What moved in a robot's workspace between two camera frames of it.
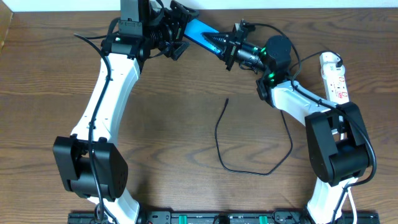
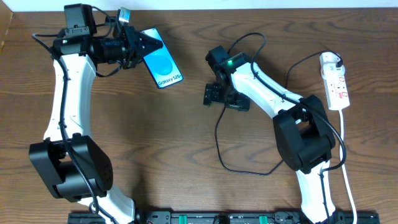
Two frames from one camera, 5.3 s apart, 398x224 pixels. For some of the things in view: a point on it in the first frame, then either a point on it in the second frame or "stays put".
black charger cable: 290,134 stays put
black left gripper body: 175,34 to 129,48
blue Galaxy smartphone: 194,29 to 161,64
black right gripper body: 231,50 to 225,98
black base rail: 227,217 stays put
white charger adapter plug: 330,70 stays put
